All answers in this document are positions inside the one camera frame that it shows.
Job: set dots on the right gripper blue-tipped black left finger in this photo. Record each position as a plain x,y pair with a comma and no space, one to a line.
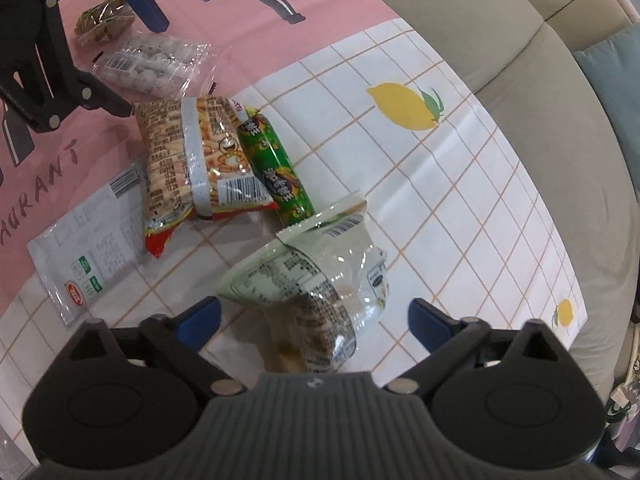
173,345

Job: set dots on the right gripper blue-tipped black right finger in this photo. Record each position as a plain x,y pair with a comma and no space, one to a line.
451,343

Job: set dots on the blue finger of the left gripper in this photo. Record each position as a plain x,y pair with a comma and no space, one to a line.
150,14

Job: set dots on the clear green-white snack bag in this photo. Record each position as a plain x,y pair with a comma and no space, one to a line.
320,284

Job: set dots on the green nut snack packet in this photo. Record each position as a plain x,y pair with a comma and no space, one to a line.
104,22

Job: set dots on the clear white candy packet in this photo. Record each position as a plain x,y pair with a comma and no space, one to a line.
149,67

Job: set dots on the white flat sachet packet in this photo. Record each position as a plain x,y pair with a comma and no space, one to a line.
92,247

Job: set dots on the cluttered desk pile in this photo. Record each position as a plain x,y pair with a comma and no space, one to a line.
622,408

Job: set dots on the orange cracker snack packet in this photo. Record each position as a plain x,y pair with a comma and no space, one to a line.
195,165

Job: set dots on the green sausage snack stick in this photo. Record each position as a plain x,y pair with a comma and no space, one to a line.
272,166

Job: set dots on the pink white lemon tablecloth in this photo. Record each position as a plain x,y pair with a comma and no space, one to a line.
362,103

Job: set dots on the teal cushion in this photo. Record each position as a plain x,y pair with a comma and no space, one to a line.
612,67

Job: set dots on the beige sofa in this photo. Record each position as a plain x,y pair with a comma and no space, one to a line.
517,57

